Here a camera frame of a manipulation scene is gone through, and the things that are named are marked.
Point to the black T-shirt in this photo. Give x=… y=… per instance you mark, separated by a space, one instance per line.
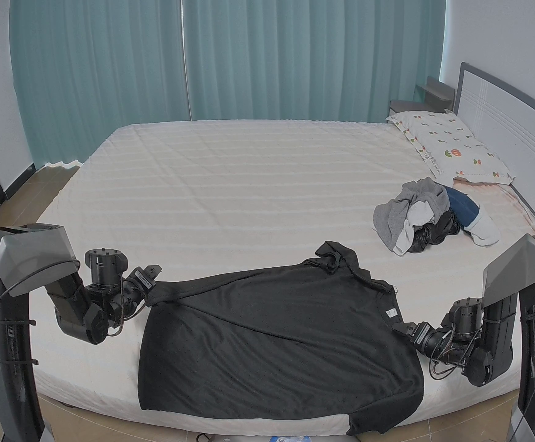
x=272 y=348

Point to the white printed pillow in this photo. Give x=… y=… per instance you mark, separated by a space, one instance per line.
x=451 y=148

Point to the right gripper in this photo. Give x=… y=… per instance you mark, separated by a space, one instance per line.
x=435 y=344

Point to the bed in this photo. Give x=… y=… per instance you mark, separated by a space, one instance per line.
x=249 y=191

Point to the blue-green curtain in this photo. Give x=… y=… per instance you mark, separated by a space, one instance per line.
x=97 y=53
x=313 y=44

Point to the grey bedside table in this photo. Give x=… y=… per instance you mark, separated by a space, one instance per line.
x=433 y=91

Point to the pile of clothes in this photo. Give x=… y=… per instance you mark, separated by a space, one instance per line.
x=398 y=221

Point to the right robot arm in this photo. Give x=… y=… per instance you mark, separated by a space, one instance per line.
x=516 y=270

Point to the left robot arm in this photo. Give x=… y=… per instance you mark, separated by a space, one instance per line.
x=16 y=256

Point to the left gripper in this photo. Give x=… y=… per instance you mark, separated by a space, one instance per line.
x=140 y=288

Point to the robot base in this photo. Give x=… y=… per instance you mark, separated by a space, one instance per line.
x=290 y=439

